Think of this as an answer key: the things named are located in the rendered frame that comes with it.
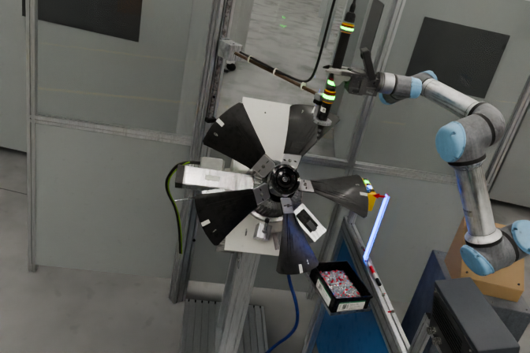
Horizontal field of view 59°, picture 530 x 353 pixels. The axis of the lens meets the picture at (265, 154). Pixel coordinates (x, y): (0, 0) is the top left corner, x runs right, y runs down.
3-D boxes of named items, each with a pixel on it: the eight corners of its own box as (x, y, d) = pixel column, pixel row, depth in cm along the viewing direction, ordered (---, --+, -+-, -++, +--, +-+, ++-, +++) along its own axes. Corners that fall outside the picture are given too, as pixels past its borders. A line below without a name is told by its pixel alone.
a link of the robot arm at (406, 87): (412, 102, 176) (423, 97, 168) (384, 97, 175) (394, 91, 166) (413, 82, 177) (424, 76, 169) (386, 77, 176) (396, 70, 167)
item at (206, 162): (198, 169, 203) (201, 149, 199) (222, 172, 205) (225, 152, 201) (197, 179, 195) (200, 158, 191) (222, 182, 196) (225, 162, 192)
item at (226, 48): (214, 55, 214) (217, 37, 211) (226, 55, 219) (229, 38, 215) (227, 62, 208) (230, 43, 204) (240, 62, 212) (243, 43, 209)
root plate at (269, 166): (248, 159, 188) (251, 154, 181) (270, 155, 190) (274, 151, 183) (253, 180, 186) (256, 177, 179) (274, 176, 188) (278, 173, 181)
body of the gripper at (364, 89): (346, 93, 167) (378, 98, 168) (352, 69, 163) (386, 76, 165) (341, 87, 173) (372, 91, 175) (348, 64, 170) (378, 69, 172)
